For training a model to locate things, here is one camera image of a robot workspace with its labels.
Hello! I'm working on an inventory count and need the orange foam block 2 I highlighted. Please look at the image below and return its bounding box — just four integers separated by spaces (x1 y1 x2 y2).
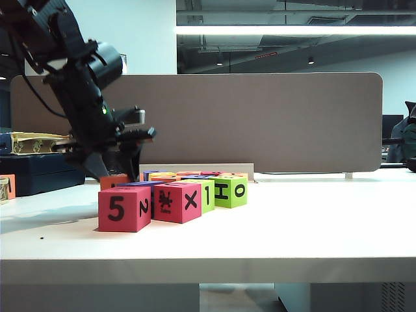
99 174 131 192

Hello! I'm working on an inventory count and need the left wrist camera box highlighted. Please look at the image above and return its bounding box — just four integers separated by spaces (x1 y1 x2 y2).
112 106 146 127

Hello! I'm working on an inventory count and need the dark blue hard case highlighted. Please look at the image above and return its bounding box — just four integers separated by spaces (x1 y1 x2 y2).
0 151 87 198

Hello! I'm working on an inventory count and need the orange foam block Y X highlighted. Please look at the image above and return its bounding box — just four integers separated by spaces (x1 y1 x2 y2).
224 172 250 183

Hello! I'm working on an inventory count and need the pink foam block bug X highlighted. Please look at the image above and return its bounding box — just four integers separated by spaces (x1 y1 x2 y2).
153 182 203 224

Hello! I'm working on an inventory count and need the green foam block 3 O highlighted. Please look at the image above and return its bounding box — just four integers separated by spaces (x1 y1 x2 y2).
209 175 248 209

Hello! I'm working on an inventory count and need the green foam block digit 1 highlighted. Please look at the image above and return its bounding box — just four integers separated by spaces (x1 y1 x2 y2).
180 177 216 215

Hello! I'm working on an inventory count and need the seated person in dark clothes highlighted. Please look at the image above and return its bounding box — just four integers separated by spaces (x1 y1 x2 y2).
386 100 416 163

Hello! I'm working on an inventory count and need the packaged foam block set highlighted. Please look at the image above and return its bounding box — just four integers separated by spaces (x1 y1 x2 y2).
0 131 72 156

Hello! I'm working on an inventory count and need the dark background monitor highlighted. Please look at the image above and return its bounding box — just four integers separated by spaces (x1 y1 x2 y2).
382 114 405 147

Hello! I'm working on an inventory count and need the pink foam block 5 2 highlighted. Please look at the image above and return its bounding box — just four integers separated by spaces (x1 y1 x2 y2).
97 186 152 233

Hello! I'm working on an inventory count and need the grey under-desk cabinet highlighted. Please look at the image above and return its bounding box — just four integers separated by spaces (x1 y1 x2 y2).
274 282 416 312

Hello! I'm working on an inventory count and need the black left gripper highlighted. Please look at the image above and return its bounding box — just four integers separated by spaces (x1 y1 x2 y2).
45 70 157 183

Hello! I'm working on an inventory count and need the orange foam block letter N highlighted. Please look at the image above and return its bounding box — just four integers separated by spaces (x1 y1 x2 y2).
0 174 16 200

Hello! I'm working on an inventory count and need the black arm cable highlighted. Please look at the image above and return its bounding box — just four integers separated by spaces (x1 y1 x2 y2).
19 32 71 120

